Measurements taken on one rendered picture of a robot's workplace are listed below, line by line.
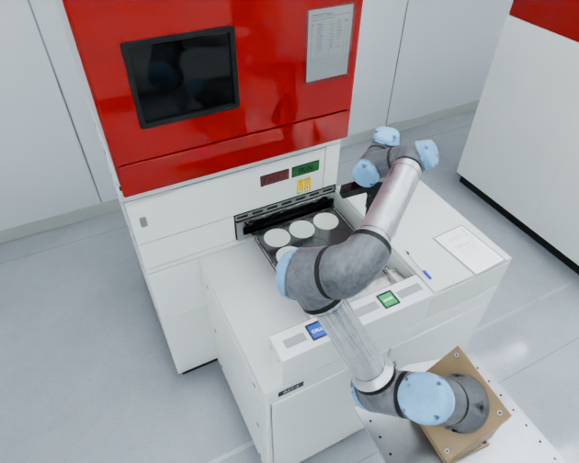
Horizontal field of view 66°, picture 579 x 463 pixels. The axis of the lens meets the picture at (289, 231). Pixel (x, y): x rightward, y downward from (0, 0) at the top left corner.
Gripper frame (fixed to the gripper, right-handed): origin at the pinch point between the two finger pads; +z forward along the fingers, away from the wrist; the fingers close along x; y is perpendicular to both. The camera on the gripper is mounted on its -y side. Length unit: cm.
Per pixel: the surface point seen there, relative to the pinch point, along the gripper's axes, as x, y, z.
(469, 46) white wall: 292, 54, 49
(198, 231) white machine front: -6, -60, 12
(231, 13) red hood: 3, -42, -62
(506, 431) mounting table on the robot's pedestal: -47, 49, 27
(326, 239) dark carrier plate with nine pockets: 8.1, -14.1, 19.1
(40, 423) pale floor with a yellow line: -57, -133, 106
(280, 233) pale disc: 6.5, -31.9, 18.8
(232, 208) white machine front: 4, -50, 7
